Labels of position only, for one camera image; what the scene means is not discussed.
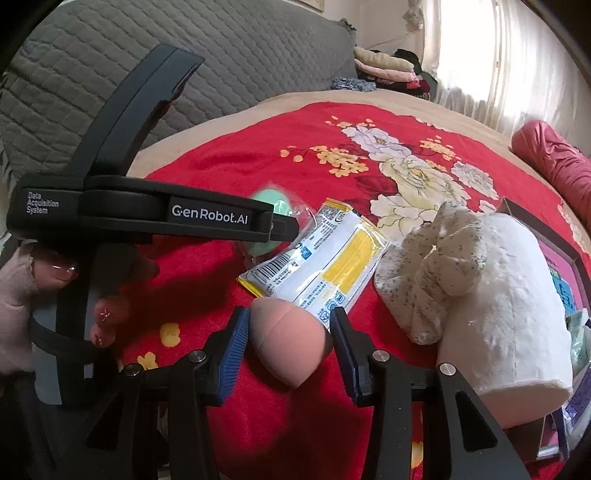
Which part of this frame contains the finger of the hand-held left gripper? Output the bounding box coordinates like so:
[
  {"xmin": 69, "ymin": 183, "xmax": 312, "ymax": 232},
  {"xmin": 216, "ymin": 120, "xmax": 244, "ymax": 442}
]
[{"xmin": 270, "ymin": 215, "xmax": 301, "ymax": 241}]

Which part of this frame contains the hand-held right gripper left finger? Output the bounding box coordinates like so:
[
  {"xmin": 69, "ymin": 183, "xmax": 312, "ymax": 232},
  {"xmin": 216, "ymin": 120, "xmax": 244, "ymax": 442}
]
[{"xmin": 85, "ymin": 307, "xmax": 252, "ymax": 480}]

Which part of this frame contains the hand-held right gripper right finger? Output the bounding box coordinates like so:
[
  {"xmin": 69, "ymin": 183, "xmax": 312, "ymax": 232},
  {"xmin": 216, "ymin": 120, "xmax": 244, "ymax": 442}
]
[{"xmin": 329, "ymin": 307, "xmax": 532, "ymax": 480}]

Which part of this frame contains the green makeup sponge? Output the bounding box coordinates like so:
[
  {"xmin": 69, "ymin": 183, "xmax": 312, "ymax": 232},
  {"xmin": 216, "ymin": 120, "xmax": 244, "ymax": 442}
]
[{"xmin": 239, "ymin": 185, "xmax": 319, "ymax": 259}]

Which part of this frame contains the pink makeup sponge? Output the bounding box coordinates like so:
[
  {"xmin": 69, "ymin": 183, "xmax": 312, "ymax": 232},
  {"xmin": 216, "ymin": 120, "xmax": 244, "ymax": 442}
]
[{"xmin": 249, "ymin": 298, "xmax": 334, "ymax": 386}]

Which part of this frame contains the dark box pink lining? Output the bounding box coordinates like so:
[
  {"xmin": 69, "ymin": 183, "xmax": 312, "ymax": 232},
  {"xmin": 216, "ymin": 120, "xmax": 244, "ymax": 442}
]
[{"xmin": 496, "ymin": 196, "xmax": 591, "ymax": 462}]

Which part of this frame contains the light blue tissue packet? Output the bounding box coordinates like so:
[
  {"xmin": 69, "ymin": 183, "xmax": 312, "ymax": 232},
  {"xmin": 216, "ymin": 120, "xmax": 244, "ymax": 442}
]
[{"xmin": 566, "ymin": 309, "xmax": 591, "ymax": 370}]

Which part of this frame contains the person's left forearm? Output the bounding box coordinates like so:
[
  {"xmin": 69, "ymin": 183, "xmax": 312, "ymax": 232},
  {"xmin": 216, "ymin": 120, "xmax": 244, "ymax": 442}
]
[{"xmin": 0, "ymin": 244, "xmax": 43, "ymax": 384}]

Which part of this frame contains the person's left hand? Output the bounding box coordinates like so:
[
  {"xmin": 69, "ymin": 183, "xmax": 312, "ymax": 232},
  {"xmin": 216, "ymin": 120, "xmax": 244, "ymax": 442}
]
[{"xmin": 21, "ymin": 244, "xmax": 160, "ymax": 349}]

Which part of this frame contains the white yellow flat packet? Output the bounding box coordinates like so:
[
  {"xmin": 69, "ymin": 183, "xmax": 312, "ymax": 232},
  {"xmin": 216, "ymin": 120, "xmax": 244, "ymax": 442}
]
[{"xmin": 237, "ymin": 198, "xmax": 391, "ymax": 324}]

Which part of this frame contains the red floral blanket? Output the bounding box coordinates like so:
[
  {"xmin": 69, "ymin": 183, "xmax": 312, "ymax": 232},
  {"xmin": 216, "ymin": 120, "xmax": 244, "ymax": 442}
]
[{"xmin": 111, "ymin": 102, "xmax": 591, "ymax": 480}]

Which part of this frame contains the white speckled cloth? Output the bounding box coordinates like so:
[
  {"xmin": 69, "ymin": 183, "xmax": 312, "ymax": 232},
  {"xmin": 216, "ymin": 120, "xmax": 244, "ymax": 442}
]
[{"xmin": 374, "ymin": 200, "xmax": 490, "ymax": 346}]

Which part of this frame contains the beige bed sheet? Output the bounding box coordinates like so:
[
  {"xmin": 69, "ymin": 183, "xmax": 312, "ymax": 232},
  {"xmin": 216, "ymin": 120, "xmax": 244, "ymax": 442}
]
[{"xmin": 124, "ymin": 88, "xmax": 555, "ymax": 185}]

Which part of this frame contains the blue patterned cloth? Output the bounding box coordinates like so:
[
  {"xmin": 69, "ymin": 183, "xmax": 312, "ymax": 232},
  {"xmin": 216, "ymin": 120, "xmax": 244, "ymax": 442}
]
[{"xmin": 330, "ymin": 76, "xmax": 370, "ymax": 92}]

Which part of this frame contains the grey quilted headboard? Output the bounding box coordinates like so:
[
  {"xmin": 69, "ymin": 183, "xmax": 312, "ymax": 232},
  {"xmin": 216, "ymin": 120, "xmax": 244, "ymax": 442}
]
[{"xmin": 0, "ymin": 0, "xmax": 358, "ymax": 185}]

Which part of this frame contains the pink folded blanket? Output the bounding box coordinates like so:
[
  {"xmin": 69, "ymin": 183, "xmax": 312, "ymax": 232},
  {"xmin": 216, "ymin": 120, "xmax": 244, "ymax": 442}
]
[{"xmin": 358, "ymin": 62, "xmax": 422, "ymax": 89}]

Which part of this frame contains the cream folded blanket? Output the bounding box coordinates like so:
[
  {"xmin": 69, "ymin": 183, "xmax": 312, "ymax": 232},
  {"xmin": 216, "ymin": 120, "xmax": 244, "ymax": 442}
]
[{"xmin": 353, "ymin": 46, "xmax": 414, "ymax": 71}]

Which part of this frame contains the dark clothes pile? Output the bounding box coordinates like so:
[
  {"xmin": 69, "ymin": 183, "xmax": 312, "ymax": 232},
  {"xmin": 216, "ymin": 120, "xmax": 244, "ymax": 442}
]
[{"xmin": 392, "ymin": 48, "xmax": 439, "ymax": 100}]

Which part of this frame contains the pink quilt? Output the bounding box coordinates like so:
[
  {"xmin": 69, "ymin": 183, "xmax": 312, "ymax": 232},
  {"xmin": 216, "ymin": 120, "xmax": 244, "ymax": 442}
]
[{"xmin": 512, "ymin": 119, "xmax": 591, "ymax": 213}]

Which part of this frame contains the white sheer curtain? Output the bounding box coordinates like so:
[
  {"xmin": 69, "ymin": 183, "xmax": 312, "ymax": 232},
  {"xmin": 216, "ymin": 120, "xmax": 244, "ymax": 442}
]
[{"xmin": 416, "ymin": 0, "xmax": 591, "ymax": 134}]

